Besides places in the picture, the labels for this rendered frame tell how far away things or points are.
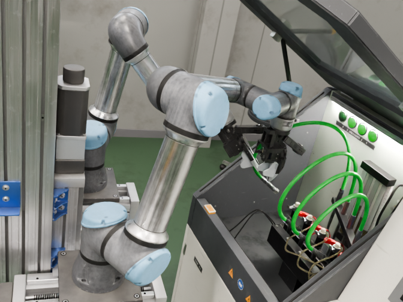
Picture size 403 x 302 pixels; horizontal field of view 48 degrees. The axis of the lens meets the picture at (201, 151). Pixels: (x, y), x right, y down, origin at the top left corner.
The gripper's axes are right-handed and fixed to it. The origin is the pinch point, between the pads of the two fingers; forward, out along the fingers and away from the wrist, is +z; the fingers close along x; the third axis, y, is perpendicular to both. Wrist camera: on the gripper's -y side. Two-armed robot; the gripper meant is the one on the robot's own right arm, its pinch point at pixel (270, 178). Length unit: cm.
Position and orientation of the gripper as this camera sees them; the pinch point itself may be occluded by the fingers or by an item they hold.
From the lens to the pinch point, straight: 164.5
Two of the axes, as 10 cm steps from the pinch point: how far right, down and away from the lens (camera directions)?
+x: 4.0, 4.8, -7.8
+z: -1.8, 8.8, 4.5
